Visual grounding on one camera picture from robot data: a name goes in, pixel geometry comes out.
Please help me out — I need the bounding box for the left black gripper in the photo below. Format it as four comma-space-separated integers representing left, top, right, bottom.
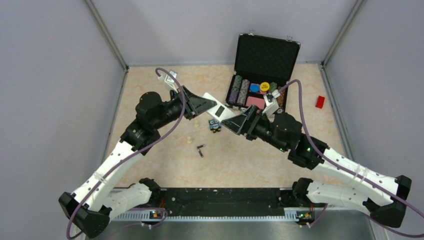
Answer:
152, 84, 217, 129

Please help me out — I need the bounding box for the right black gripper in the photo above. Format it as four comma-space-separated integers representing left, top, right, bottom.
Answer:
221, 104, 289, 153

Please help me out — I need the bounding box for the white remote control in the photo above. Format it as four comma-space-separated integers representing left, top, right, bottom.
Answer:
202, 92, 236, 123

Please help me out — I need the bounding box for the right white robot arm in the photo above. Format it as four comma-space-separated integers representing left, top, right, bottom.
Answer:
221, 106, 412, 228

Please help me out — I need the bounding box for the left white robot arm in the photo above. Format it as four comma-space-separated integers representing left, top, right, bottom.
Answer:
59, 86, 221, 240

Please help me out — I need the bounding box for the blue owl figure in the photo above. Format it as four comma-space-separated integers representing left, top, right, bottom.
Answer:
208, 118, 222, 133

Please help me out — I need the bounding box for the red card deck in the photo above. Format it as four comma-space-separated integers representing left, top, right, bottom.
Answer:
245, 96, 266, 110

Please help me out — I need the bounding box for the blue dealer chip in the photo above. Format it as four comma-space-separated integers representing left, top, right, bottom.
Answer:
249, 83, 260, 93

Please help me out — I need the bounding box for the yellow dealer chip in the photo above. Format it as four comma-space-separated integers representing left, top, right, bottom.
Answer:
259, 81, 270, 93

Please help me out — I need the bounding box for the black poker chip case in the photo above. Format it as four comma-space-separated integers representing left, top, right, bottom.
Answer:
224, 33, 301, 118

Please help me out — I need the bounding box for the red block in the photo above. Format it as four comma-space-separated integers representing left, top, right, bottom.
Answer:
315, 95, 326, 109

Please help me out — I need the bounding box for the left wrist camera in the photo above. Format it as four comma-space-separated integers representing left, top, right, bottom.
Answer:
158, 70, 178, 92

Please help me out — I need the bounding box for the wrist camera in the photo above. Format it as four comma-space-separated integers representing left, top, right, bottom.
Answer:
262, 89, 281, 118
158, 70, 178, 92

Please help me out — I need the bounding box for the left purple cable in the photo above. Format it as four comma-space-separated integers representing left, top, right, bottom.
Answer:
65, 67, 186, 240

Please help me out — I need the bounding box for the purple cable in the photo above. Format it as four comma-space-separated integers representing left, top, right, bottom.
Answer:
65, 67, 186, 240
277, 79, 424, 239

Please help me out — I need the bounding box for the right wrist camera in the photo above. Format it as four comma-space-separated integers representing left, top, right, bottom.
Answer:
262, 89, 281, 118

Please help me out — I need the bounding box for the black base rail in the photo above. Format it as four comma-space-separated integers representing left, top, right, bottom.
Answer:
109, 187, 332, 229

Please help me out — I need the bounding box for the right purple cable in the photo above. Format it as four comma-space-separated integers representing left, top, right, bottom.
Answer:
277, 79, 424, 239

